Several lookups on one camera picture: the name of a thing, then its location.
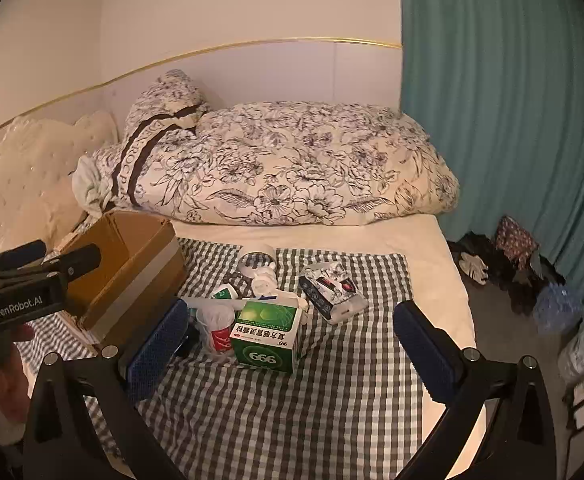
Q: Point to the dark clothes pile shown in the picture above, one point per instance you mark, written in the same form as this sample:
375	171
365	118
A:
512	280

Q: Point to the white glove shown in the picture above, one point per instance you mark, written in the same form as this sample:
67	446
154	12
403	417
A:
474	267

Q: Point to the green foil packet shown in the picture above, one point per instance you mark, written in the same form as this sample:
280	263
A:
224	291

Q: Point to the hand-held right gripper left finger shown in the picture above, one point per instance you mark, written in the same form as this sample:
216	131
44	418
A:
154	347

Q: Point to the green medicine box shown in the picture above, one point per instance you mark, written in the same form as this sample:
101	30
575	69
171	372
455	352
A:
267	340

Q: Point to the white tape roll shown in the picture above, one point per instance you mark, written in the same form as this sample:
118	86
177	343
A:
244	262

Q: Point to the patterned bag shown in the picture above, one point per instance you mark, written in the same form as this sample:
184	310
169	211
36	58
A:
517	240

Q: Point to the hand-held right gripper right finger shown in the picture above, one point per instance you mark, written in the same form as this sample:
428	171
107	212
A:
427	355

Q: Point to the blue plastic bag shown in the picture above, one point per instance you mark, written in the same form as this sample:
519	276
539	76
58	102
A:
557	310

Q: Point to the brown cardboard box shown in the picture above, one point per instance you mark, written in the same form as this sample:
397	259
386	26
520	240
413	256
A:
122	260

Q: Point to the white plush toy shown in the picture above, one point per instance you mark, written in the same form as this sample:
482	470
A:
264	282

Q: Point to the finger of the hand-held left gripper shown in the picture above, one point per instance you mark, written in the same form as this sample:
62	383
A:
22	252
79	257

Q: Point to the teal curtain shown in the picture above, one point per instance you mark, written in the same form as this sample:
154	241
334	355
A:
497	110

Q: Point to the floral duvet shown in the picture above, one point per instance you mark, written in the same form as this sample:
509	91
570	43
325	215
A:
297	170

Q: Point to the clear packet with dark items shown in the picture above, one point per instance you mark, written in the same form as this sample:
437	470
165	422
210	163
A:
332	295

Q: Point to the green checked cloth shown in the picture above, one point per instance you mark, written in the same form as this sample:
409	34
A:
272	410

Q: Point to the mint green cloth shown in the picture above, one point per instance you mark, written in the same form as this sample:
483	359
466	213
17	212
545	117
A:
89	185

